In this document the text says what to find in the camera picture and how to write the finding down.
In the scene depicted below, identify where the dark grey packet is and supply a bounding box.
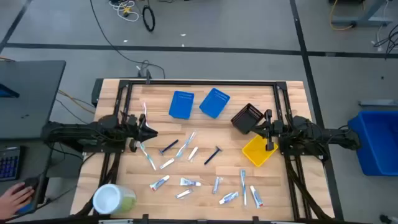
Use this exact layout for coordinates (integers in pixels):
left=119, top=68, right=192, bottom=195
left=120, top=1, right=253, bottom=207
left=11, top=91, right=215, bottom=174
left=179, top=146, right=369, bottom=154
left=211, top=176, right=223, bottom=195

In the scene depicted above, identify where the long black floor cable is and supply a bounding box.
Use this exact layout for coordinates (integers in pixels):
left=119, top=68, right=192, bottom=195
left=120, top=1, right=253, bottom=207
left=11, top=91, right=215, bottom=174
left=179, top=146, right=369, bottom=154
left=89, top=0, right=166, bottom=79

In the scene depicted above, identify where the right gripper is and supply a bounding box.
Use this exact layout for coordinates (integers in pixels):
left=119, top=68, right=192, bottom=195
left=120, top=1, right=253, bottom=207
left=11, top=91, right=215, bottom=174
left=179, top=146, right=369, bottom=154
left=248, top=109, right=285, bottom=152

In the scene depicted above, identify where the white toothpaste tube red end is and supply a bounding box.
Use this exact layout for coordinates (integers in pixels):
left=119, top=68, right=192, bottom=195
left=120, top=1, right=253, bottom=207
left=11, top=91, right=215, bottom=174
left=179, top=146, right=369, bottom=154
left=249, top=185, right=264, bottom=209
left=149, top=174, right=171, bottom=192

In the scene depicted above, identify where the small white tube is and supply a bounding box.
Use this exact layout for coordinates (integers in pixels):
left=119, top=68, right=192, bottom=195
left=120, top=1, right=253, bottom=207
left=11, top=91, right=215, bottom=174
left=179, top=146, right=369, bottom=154
left=159, top=157, right=175, bottom=170
left=187, top=146, right=199, bottom=162

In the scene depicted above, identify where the blue flat device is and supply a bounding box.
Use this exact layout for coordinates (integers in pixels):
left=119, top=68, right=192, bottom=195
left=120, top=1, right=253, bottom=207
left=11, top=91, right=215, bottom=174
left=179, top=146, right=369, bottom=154
left=0, top=83, right=19, bottom=99

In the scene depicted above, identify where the black plastic basket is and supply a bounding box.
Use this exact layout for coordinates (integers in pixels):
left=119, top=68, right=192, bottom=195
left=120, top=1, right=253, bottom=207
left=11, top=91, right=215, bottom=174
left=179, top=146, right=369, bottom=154
left=230, top=103, right=265, bottom=135

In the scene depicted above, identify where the person's hand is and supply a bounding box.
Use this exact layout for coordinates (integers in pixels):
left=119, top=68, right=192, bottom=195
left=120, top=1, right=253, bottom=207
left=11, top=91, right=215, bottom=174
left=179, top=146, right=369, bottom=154
left=0, top=182, right=35, bottom=220

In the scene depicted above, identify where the pink toothbrush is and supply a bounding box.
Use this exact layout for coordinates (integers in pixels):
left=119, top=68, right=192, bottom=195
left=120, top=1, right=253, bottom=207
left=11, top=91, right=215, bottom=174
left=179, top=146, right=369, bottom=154
left=141, top=101, right=149, bottom=127

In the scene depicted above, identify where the white cable bundle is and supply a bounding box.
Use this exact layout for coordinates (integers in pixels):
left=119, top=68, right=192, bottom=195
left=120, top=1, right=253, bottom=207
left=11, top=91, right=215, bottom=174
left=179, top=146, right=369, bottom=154
left=108, top=0, right=140, bottom=22

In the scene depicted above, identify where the grey metal table base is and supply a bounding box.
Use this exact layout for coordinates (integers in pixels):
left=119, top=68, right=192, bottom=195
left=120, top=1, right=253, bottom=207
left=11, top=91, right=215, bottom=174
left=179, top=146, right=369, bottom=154
left=329, top=0, right=394, bottom=27

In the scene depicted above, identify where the grey metal bar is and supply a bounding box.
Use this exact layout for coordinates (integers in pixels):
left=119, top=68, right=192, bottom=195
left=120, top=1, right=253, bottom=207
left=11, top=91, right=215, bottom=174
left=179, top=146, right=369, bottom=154
left=358, top=99, right=398, bottom=108

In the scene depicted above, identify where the orange cable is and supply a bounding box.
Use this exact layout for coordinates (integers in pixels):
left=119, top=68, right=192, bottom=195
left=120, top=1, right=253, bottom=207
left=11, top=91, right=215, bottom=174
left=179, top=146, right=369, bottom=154
left=57, top=89, right=96, bottom=114

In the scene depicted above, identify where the slim clear packet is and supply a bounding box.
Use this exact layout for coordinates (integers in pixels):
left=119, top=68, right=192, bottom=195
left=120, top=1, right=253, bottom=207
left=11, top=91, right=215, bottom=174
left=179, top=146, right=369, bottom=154
left=175, top=189, right=193, bottom=200

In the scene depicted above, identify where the black keyboard with blue light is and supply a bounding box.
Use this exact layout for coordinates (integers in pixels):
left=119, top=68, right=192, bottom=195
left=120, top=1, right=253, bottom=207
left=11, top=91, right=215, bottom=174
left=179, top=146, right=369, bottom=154
left=0, top=146, right=21, bottom=182

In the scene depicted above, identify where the yellow plastic basket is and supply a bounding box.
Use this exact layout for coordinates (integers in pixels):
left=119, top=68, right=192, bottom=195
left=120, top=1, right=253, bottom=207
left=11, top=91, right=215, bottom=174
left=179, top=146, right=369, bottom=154
left=241, top=134, right=279, bottom=168

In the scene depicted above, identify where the white blue toothpaste tube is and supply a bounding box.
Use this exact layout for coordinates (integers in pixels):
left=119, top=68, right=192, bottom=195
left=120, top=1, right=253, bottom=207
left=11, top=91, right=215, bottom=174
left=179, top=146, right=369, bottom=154
left=179, top=177, right=202, bottom=187
left=218, top=191, right=239, bottom=205

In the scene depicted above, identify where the black cable tangle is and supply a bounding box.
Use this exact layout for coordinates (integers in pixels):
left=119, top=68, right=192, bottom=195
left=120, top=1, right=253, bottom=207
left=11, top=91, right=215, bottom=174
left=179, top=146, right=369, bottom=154
left=373, top=23, right=398, bottom=60

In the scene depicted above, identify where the large blue storage bin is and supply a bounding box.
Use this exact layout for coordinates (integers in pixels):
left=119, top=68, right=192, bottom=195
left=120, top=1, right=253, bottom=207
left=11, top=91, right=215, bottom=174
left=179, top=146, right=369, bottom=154
left=347, top=110, right=398, bottom=177

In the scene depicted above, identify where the blue plastic basket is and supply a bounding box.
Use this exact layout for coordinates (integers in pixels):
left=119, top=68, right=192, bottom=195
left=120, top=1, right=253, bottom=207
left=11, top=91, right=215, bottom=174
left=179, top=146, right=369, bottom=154
left=198, top=87, right=231, bottom=119
left=168, top=90, right=195, bottom=120

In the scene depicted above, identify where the yellow floor cable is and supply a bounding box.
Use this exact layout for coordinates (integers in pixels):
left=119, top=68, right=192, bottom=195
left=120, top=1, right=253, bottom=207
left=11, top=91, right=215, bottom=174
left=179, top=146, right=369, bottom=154
left=329, top=0, right=354, bottom=31

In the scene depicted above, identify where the coiled black cable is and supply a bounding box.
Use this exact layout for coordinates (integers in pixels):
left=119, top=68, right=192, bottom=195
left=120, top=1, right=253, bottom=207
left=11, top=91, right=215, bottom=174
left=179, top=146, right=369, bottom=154
left=142, top=4, right=156, bottom=32

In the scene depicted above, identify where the dark grey desk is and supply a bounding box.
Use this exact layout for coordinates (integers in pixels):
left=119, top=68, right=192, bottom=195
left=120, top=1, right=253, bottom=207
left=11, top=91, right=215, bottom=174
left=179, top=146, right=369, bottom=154
left=0, top=60, right=67, bottom=140

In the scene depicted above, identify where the black computer mouse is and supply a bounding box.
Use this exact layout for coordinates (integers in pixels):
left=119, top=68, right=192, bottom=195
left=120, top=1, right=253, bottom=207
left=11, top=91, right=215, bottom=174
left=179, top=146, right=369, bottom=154
left=21, top=176, right=40, bottom=192

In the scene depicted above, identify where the green canister with white lid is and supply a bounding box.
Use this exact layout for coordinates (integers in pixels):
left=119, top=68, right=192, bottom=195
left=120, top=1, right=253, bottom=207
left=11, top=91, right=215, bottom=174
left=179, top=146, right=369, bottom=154
left=92, top=183, right=137, bottom=215

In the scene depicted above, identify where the teal toothbrush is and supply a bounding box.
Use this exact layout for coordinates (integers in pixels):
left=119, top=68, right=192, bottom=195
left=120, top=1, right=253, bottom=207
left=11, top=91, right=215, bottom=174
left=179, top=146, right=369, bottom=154
left=139, top=142, right=157, bottom=171

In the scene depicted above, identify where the dark blue razor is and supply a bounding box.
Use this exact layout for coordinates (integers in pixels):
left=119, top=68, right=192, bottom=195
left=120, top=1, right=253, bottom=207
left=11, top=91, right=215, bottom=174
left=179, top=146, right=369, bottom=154
left=203, top=146, right=223, bottom=166
left=159, top=139, right=180, bottom=156

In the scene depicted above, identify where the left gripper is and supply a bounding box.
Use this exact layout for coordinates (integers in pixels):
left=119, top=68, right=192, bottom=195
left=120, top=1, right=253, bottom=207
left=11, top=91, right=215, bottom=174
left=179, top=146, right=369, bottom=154
left=122, top=113, right=159, bottom=153

